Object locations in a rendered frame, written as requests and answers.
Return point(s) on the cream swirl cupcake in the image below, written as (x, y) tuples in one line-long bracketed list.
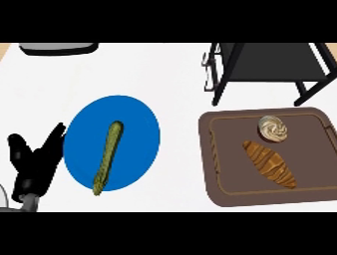
[(273, 128)]

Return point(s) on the green cucumber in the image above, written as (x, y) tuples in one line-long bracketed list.
[(108, 156)]

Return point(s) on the black tiered shelf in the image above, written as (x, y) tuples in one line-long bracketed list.
[(273, 63)]

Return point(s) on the blue oval placemat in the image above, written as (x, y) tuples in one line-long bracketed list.
[(126, 132)]

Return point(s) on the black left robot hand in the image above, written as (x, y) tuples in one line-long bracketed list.
[(34, 166)]

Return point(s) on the brown croissant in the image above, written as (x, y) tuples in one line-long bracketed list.
[(269, 163)]

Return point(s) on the brown tray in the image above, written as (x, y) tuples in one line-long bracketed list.
[(278, 156)]

